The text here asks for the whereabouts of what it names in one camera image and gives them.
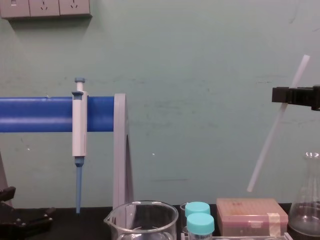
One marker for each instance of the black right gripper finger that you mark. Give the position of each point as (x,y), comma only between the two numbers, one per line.
(281,96)

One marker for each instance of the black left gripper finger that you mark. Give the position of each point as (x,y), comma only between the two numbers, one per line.
(7,193)
(27,222)

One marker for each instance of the white plastic stirring rod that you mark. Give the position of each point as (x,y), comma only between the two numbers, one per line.
(268,146)

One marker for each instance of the grey pipette stand support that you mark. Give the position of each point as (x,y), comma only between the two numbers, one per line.
(3,175)
(121,150)

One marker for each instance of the blue pipette stand bar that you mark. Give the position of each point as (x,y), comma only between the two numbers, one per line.
(35,113)

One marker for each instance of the white and blue pipette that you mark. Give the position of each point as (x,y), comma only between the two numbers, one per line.
(80,130)

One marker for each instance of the clear glass conical flask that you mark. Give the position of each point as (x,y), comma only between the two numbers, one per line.
(306,200)

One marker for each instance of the clear glass beaker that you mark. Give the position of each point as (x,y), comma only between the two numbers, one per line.
(142,220)

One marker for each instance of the pink pipette tip box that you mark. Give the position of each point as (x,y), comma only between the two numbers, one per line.
(247,215)

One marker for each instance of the teal capped sample vial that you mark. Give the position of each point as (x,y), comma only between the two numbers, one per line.
(200,225)
(198,208)

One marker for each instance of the clear plastic vial rack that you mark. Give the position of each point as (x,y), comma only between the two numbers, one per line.
(240,237)

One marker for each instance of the grey wall socket panel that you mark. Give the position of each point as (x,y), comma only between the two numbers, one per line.
(45,7)

